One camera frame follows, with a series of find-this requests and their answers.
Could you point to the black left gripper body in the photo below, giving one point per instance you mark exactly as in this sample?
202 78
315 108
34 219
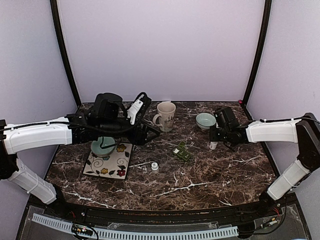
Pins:
138 139

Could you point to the square floral plate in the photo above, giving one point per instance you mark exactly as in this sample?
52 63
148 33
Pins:
114 166

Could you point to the white pill bottle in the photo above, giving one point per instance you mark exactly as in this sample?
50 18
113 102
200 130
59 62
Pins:
213 145
155 167

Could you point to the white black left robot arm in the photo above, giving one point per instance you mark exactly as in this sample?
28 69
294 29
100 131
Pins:
108 117

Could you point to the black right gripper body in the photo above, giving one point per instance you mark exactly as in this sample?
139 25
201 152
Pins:
217 137

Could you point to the black frame post right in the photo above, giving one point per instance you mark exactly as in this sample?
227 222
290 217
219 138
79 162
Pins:
259 51

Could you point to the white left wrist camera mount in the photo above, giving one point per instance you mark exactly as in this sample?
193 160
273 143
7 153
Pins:
133 111

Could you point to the striped light blue bowl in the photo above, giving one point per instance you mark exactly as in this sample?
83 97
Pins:
205 120

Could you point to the plain celadon green bowl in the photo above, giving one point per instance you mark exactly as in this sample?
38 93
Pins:
103 146

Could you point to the white slotted cable duct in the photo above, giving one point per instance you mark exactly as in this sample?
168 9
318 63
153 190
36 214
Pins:
119 231

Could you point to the black front table rail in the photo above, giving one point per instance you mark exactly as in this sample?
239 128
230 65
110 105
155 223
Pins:
89 211

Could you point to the black frame post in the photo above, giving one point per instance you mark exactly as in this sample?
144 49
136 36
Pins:
63 51
259 51

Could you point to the black frame post left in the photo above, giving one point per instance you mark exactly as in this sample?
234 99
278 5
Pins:
63 51

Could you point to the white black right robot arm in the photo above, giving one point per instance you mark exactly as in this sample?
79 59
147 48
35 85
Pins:
303 131

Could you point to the green weekly pill organizer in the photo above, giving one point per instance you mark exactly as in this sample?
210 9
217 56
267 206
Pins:
183 153

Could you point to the white mug with coral pattern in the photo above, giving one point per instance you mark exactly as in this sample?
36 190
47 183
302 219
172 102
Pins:
164 119

